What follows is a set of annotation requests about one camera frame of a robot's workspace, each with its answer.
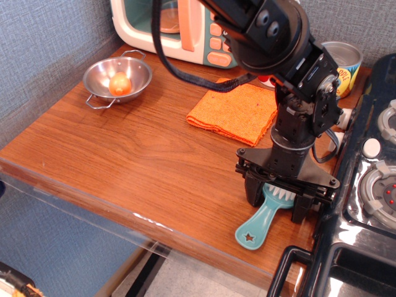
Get white stove knob rear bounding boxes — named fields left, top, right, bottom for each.
left=336, top=108, right=353, bottom=131

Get black toy stove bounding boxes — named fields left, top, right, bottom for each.
left=266, top=53, right=396, bottom=297

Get clear acrylic table guard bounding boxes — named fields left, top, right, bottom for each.
left=1, top=173, right=171, bottom=258

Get tomato sauce can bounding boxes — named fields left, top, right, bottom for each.
left=257, top=75, right=275, bottom=90

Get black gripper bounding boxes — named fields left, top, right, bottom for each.
left=236, top=136, right=340, bottom=223

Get small steel bowl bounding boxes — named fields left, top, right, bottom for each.
left=82, top=49, right=152, bottom=110

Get pineapple slices can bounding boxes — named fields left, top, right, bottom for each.
left=322, top=41, right=363, bottom=98

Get orange toy fruit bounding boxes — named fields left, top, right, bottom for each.
left=108, top=72, right=132, bottom=97

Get orange folded napkin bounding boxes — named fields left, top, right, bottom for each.
left=186, top=84, right=277, bottom=147

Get toy microwave teal and cream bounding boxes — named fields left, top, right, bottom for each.
left=110, top=1, right=236, bottom=69

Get white stove knob middle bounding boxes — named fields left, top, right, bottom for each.
left=327, top=131, right=345, bottom=154

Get black oven door handle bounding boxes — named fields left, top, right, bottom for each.
left=267, top=246, right=313, bottom=297

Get teal brush white bristles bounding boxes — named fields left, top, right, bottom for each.
left=235, top=183, right=296, bottom=251

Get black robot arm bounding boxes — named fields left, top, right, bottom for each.
left=204, top=1, right=343, bottom=223

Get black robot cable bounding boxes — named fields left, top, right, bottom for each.
left=150, top=0, right=257, bottom=93

